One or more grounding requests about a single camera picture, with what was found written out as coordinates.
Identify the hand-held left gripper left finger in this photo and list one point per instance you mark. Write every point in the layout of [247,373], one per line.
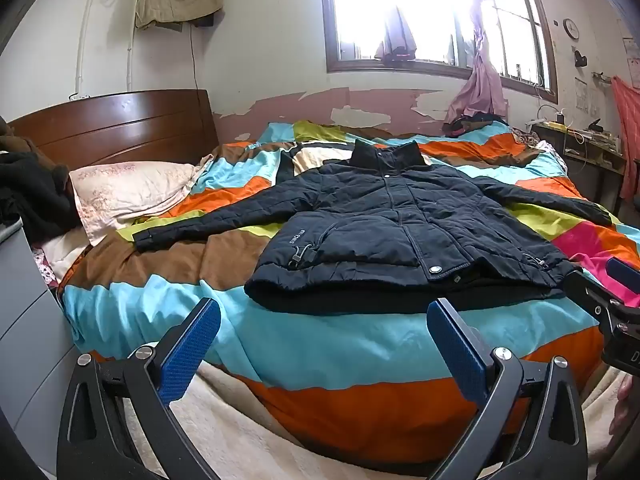
[190,350]

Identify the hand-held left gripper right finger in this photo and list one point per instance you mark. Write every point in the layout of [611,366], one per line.
[460,355]

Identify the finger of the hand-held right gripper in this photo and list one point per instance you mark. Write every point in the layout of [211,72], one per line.
[587,292]
[625,277]

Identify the dark navy padded jacket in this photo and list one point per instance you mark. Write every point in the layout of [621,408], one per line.
[375,220]

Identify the dark clothes by curtain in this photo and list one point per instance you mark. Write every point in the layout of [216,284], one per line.
[472,124]

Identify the dark clothes pile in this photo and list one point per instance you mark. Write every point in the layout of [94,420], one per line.
[35,190]

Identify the clothes hanging outside window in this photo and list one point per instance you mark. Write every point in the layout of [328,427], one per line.
[397,35]

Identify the person's right hand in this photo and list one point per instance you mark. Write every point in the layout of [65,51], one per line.
[625,410]

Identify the colourful patchwork quilt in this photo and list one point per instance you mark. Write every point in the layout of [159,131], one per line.
[165,270]

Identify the cream fleece blanket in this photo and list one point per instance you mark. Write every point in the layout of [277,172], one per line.
[240,435]

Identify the cluttered wooden desk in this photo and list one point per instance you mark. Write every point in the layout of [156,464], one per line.
[595,150]

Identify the red hanging cloth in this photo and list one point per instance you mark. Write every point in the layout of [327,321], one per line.
[630,120]

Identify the pink floral bed sheet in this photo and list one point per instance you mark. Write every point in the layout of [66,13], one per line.
[47,267]

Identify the pale floral pillow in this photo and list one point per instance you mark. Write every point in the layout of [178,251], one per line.
[125,195]

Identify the pink curtain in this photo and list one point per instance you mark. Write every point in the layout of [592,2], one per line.
[480,85]

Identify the brown wooden headboard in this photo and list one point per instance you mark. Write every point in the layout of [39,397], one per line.
[115,125]

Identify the wooden framed window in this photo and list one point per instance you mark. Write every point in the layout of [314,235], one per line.
[350,10]

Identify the white wall paper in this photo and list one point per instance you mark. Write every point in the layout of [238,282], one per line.
[582,95]

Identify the black wall fixture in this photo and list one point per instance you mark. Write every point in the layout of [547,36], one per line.
[580,58]

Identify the round wall clock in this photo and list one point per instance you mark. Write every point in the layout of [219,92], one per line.
[571,28]

